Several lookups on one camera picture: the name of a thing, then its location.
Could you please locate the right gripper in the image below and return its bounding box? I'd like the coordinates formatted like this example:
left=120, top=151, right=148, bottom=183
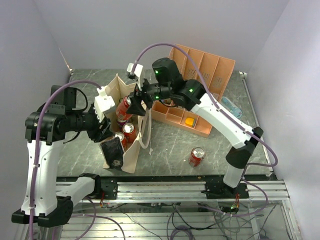
left=126, top=75, right=173, bottom=116

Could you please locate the cream canvas tote bag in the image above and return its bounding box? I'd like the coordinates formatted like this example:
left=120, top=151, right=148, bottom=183
left=103, top=75, right=152, bottom=174

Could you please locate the red soda can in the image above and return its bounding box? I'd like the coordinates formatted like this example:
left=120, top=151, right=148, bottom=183
left=122, top=122, right=137, bottom=144
left=115, top=131, right=128, bottom=151
left=188, top=147, right=206, bottom=167
left=115, top=96, right=132, bottom=121

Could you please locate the purple soda can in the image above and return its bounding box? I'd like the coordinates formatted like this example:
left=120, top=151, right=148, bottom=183
left=116, top=118, right=128, bottom=129

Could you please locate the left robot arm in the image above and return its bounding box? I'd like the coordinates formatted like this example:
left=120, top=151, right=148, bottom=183
left=11, top=83, right=115, bottom=228

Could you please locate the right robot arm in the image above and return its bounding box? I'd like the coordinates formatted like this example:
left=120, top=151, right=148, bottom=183
left=126, top=57, right=264, bottom=198

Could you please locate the orange plastic desk organizer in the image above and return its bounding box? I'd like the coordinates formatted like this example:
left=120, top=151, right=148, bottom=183
left=151, top=44, right=236, bottom=138

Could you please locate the blue toothbrush blister pack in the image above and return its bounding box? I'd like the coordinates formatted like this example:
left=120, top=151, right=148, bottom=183
left=220, top=96, right=243, bottom=119

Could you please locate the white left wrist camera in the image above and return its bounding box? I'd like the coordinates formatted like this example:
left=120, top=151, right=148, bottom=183
left=93, top=86, right=116, bottom=123

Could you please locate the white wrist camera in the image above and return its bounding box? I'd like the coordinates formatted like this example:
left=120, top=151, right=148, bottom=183
left=126, top=63, right=145, bottom=91
left=93, top=86, right=116, bottom=123

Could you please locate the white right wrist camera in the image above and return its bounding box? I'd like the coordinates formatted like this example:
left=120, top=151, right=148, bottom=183
left=126, top=63, right=145, bottom=91

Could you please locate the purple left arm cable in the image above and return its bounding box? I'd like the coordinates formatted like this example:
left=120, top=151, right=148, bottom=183
left=28, top=79, right=103, bottom=240

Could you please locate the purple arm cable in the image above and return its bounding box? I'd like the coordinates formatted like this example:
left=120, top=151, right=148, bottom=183
left=133, top=42, right=279, bottom=217
left=28, top=79, right=103, bottom=240

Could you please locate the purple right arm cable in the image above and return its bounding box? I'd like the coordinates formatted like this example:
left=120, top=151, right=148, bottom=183
left=133, top=42, right=279, bottom=217

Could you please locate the aluminium mounting rail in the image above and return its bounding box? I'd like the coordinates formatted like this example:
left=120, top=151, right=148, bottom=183
left=54, top=181, right=288, bottom=204

